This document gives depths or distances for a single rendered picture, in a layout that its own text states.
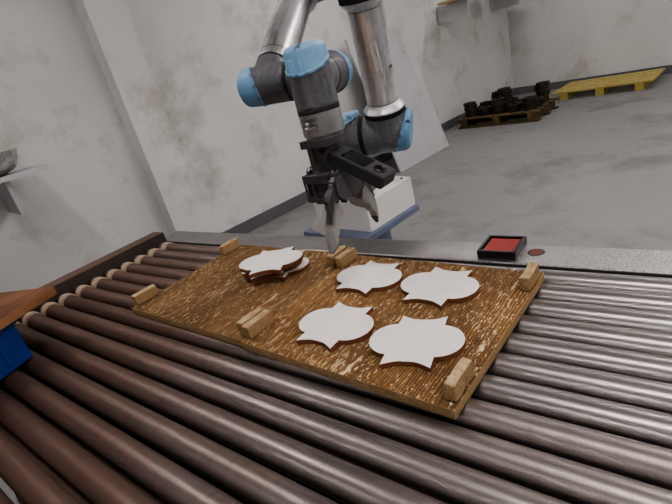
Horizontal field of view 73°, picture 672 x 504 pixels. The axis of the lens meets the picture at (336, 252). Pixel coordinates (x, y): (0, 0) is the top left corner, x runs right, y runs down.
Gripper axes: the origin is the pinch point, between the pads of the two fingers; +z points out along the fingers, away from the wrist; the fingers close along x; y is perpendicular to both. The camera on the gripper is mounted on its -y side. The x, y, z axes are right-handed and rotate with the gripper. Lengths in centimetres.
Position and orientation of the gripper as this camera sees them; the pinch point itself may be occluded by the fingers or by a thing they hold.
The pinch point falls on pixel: (359, 238)
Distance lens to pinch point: 87.4
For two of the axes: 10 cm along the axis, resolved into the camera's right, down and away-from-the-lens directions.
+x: -6.1, 4.4, -6.6
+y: -7.6, -0.7, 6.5
